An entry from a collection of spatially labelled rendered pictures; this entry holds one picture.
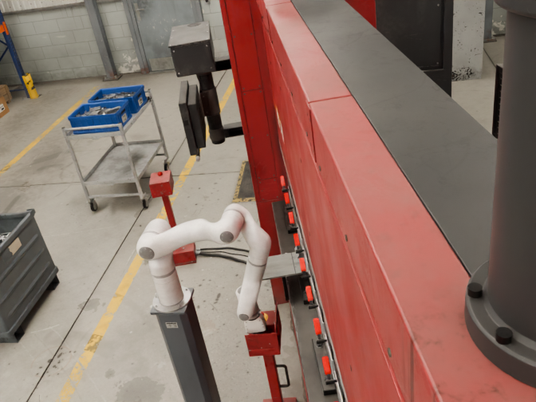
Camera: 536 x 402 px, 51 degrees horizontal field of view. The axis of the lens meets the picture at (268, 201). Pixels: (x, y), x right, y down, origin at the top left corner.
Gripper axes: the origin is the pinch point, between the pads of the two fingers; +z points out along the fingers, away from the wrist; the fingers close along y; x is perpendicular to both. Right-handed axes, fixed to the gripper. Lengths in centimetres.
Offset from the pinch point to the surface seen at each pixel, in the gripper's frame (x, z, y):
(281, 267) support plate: -21.9, -24.5, -16.0
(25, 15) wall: -756, -84, 441
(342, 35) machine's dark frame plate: 40, -151, -64
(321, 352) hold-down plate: 28.3, -13.5, -33.3
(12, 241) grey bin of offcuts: -126, -8, 196
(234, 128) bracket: -161, -48, 17
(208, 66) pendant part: -121, -106, 13
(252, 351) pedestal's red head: 4.9, 4.1, 4.3
